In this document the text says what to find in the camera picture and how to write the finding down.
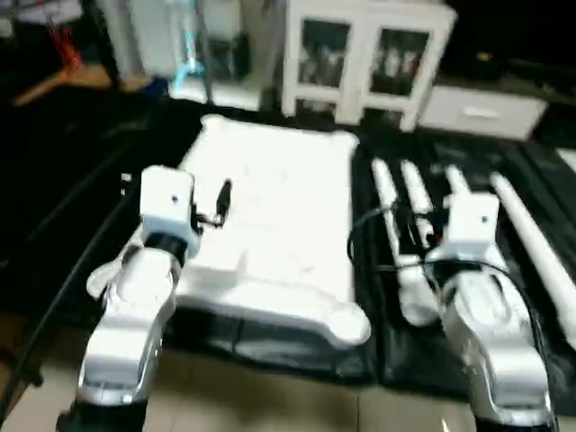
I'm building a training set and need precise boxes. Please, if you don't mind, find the white plastic table leg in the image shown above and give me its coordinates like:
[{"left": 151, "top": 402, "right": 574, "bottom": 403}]
[
  {"left": 489, "top": 173, "right": 576, "bottom": 352},
  {"left": 371, "top": 157, "right": 442, "bottom": 327},
  {"left": 445, "top": 166, "right": 471, "bottom": 201},
  {"left": 400, "top": 159, "right": 437, "bottom": 239}
]

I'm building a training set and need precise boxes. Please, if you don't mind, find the white plastic table top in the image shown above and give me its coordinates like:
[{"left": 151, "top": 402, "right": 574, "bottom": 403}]
[{"left": 135, "top": 114, "right": 372, "bottom": 349}]

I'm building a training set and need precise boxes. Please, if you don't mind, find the white drawer unit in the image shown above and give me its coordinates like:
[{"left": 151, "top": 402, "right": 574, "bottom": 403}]
[{"left": 418, "top": 85, "right": 547, "bottom": 140}]

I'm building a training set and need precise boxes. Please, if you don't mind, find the light blue plastic item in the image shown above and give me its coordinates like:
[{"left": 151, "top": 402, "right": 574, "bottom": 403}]
[{"left": 171, "top": 27, "right": 203, "bottom": 91}]

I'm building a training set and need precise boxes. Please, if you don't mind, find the dark equipment rack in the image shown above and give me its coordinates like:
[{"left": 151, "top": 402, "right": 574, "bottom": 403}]
[{"left": 212, "top": 31, "right": 253, "bottom": 82}]

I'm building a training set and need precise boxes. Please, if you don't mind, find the grey metal pole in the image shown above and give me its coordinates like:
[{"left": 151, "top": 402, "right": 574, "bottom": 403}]
[{"left": 196, "top": 0, "right": 213, "bottom": 104}]

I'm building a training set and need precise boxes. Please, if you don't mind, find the black work mat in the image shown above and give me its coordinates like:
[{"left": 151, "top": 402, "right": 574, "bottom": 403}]
[{"left": 0, "top": 90, "right": 576, "bottom": 401}]

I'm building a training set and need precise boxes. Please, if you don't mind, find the white glass door cabinet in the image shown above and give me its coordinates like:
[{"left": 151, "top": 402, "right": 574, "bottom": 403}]
[{"left": 282, "top": 0, "right": 455, "bottom": 131}]

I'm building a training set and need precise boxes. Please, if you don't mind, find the brown wooden board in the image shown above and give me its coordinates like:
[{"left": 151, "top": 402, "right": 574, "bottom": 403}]
[{"left": 13, "top": 63, "right": 149, "bottom": 107}]

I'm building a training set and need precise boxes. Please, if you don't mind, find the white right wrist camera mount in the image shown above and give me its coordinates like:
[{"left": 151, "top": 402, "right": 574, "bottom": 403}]
[{"left": 443, "top": 191, "right": 501, "bottom": 264}]

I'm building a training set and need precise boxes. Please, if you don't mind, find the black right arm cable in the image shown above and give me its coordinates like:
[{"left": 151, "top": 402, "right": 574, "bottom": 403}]
[{"left": 346, "top": 205, "right": 541, "bottom": 361}]

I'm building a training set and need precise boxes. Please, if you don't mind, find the red wire bundle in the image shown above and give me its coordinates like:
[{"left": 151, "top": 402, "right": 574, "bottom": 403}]
[{"left": 49, "top": 22, "right": 77, "bottom": 68}]

